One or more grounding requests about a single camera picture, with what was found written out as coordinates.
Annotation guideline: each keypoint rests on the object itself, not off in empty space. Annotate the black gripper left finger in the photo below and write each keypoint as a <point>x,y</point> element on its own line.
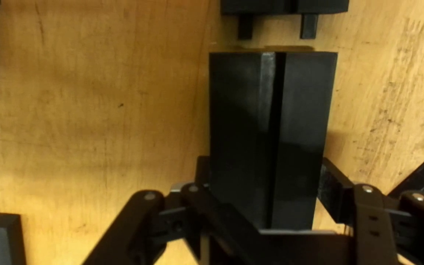
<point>144,230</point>

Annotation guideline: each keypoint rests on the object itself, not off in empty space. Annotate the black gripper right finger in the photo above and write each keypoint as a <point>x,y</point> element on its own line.
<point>383,230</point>

